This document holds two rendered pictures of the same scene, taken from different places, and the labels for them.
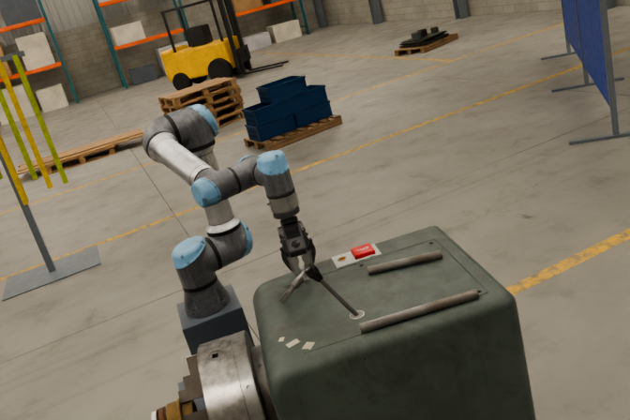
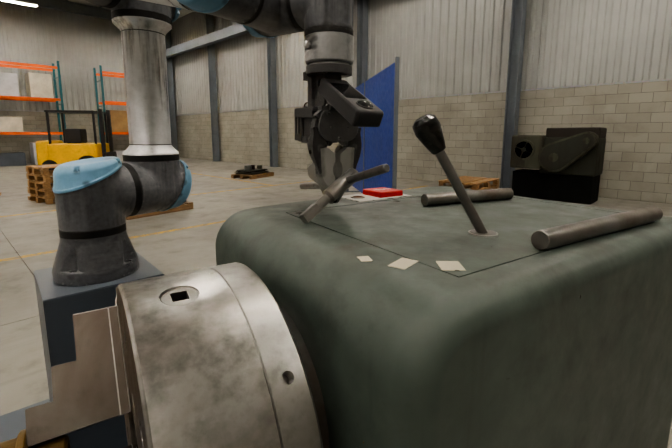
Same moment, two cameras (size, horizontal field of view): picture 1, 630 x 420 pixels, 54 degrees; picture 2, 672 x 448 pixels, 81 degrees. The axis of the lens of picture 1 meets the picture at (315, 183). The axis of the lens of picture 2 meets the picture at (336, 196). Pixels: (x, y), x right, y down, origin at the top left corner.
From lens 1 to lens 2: 1.21 m
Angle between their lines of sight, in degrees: 28
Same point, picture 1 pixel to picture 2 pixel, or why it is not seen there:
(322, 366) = (525, 304)
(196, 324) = (75, 293)
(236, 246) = (169, 183)
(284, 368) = (447, 305)
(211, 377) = (175, 348)
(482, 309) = not seen: outside the picture
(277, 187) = (339, 10)
